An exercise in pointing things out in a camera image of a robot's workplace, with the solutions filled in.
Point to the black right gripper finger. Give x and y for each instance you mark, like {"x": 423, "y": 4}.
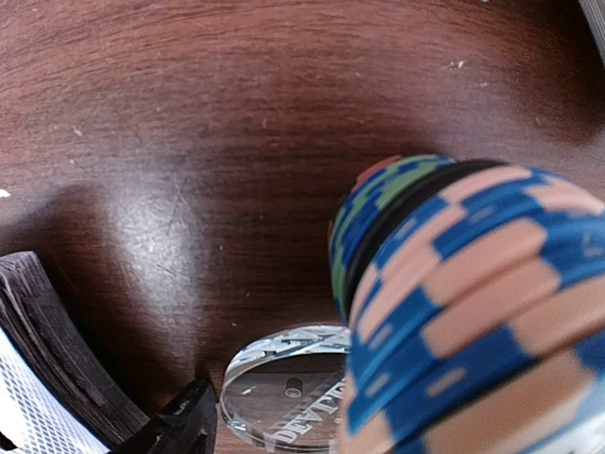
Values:
{"x": 187, "y": 424}

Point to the poker chip stack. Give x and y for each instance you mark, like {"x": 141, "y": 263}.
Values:
{"x": 474, "y": 294}

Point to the clear acrylic dealer button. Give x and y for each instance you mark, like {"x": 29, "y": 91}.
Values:
{"x": 283, "y": 393}

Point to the deck of playing cards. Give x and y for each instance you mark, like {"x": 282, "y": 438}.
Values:
{"x": 40, "y": 327}

